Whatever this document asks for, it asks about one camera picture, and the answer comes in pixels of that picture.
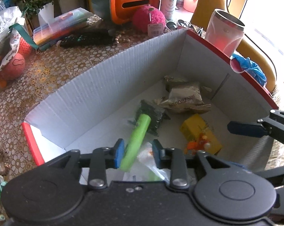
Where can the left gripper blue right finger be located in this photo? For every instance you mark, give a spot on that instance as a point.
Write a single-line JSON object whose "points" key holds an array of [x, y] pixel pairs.
{"points": [[156, 150]]}

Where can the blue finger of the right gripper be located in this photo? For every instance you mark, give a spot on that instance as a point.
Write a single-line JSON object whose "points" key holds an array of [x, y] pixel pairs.
{"points": [[250, 129]]}

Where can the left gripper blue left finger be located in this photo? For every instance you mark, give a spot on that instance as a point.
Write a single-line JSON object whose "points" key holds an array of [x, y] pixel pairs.
{"points": [[119, 149]]}

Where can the green cylinder tube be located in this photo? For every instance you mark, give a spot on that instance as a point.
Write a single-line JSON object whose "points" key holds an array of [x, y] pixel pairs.
{"points": [[135, 142]]}

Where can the yellow rectangular box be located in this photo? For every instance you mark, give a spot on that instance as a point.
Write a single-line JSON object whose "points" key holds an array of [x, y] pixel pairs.
{"points": [[192, 127]]}

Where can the silver foil snack bag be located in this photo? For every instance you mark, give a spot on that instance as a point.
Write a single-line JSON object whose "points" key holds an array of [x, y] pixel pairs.
{"points": [[184, 96]]}

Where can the dark green packet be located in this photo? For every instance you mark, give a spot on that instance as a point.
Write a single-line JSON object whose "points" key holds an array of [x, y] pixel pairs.
{"points": [[156, 113]]}

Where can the white cardboard box red outside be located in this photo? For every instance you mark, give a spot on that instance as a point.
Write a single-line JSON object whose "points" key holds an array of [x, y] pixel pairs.
{"points": [[93, 109]]}

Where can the blue plastic bag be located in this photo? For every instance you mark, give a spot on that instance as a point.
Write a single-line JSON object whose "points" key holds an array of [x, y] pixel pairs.
{"points": [[249, 66]]}

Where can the pink steel tumbler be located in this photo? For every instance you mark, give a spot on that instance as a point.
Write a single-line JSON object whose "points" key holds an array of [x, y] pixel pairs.
{"points": [[224, 31]]}

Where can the black remote control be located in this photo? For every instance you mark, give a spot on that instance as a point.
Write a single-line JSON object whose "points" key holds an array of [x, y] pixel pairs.
{"points": [[87, 39]]}

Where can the sunglasses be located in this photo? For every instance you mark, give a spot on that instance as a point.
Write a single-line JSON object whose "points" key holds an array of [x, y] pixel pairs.
{"points": [[172, 25]]}

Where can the pink fluffy ball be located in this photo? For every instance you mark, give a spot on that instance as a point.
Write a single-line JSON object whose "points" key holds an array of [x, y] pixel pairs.
{"points": [[146, 15]]}

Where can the red peanut plush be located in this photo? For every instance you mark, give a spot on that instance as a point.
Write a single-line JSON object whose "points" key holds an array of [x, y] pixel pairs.
{"points": [[15, 68]]}

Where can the clear plastic storage case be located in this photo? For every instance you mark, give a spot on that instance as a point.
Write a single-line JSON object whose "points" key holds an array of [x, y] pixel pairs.
{"points": [[61, 26]]}

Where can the white milk bottle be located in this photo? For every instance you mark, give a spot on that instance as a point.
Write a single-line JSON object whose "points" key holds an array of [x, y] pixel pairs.
{"points": [[167, 7]]}

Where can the white plant pot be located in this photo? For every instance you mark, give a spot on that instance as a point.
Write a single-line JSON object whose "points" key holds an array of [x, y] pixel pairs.
{"points": [[46, 14]]}

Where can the white plastic bag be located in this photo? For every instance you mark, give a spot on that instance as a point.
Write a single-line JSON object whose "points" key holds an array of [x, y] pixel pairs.
{"points": [[8, 17]]}

